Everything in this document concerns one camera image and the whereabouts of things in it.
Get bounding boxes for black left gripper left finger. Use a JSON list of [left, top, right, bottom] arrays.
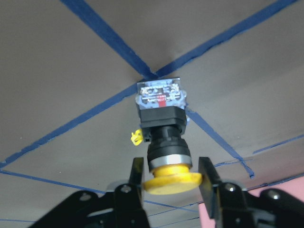
[[114, 157, 150, 228]]

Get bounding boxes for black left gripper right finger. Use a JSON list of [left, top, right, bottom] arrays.
[[199, 157, 255, 228]]

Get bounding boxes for pink plastic bin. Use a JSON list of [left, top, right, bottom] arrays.
[[199, 174, 304, 228]]

